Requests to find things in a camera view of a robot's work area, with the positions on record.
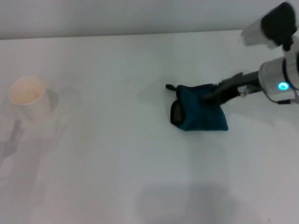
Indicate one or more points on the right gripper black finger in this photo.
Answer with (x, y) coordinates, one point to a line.
(231, 80)
(222, 95)

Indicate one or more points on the right gripper dark grey body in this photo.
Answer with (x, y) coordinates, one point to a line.
(250, 79)

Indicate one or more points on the blue rag with black trim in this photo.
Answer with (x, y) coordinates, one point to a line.
(201, 114)

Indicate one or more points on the white paper cup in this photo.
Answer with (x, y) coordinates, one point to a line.
(30, 100)

